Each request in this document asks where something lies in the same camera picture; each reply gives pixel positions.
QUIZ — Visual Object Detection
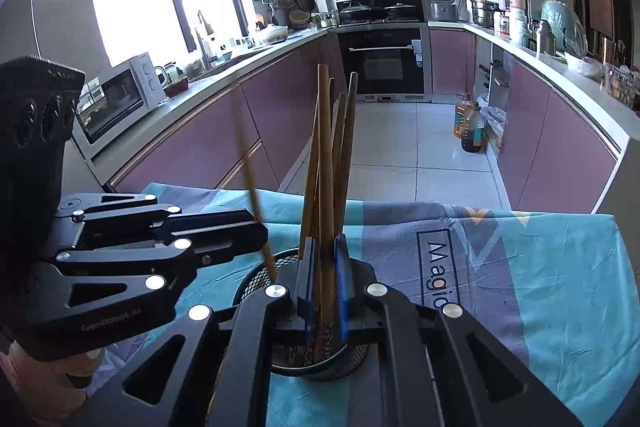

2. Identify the black mesh utensil holder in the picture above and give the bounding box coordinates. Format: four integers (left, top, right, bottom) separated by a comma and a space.
234, 247, 371, 382

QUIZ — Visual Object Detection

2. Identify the dark sauce bottle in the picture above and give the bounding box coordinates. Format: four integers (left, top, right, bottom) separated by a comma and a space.
460, 102, 487, 154

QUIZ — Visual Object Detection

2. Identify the person's left forearm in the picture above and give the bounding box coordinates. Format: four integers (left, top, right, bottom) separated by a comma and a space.
0, 341, 87, 414

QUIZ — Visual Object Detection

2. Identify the dark red bowl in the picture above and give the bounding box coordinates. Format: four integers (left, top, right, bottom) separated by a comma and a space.
164, 76, 190, 98

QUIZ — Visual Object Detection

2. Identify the grey refrigerator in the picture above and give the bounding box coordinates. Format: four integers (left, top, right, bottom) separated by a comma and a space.
0, 0, 108, 72

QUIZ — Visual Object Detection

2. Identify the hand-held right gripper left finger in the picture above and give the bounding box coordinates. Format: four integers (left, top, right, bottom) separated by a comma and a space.
67, 238, 321, 427

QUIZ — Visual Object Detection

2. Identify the green air fryer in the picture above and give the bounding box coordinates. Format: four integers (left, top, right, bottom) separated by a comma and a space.
540, 0, 588, 58

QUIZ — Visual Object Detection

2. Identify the stainless steel pot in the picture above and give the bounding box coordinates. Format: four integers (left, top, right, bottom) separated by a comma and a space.
467, 0, 501, 28

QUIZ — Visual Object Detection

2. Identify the steel sink faucet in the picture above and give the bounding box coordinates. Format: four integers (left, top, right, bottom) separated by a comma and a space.
196, 10, 216, 70

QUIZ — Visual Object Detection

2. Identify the bunch of wooden chopsticks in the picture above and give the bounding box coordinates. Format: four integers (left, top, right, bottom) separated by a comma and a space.
299, 72, 359, 360

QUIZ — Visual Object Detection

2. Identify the floral-tipped wooden chopstick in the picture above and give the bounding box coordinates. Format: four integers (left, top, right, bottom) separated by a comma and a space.
318, 64, 335, 358
232, 79, 278, 282

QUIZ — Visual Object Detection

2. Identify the person's left hand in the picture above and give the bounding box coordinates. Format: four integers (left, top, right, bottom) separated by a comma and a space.
47, 346, 107, 389

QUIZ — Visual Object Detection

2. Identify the teal grey printed tablecloth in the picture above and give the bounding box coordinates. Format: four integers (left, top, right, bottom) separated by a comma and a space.
90, 182, 633, 427

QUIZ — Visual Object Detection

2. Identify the black wok with lid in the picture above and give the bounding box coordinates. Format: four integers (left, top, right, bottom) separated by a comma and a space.
339, 1, 386, 24
384, 2, 418, 20

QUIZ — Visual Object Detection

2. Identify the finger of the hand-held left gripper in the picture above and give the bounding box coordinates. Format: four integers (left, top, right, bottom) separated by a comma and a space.
20, 222, 269, 360
57, 192, 253, 240

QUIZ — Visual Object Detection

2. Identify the white casserole dish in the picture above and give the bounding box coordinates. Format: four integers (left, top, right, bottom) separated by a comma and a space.
257, 24, 290, 45

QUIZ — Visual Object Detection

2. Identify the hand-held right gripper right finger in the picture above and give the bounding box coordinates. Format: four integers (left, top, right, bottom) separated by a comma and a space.
332, 234, 583, 427

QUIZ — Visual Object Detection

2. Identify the pink kitchen base cabinet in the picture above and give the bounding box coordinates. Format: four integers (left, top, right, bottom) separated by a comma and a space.
107, 29, 351, 195
429, 27, 631, 214

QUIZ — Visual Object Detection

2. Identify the yellow cooking oil bottle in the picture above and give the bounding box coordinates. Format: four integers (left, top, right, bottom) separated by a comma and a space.
452, 94, 473, 138

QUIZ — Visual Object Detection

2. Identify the white microwave oven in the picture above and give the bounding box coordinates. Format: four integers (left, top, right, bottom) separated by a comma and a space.
72, 53, 167, 145

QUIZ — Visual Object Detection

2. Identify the built-in black oven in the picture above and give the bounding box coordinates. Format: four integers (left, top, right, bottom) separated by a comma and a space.
336, 27, 432, 104

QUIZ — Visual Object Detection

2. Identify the clear plastic bag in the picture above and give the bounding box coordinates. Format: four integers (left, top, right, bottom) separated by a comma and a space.
477, 94, 507, 148

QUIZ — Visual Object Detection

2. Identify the clear plastic food container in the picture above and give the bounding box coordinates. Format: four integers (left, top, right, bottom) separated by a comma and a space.
605, 67, 640, 108

